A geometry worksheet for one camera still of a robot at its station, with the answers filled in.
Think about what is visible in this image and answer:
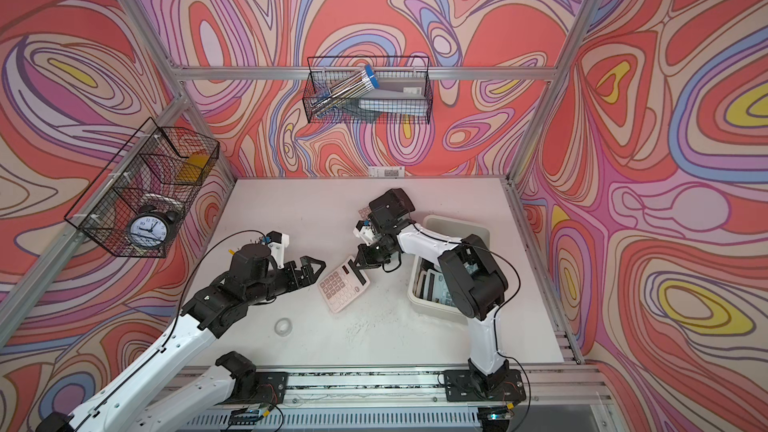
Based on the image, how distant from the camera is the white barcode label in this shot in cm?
122

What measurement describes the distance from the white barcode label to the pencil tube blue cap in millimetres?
427

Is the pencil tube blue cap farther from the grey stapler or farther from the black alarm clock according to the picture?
the black alarm clock

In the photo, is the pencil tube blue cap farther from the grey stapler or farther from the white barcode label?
the white barcode label

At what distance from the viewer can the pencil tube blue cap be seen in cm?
80
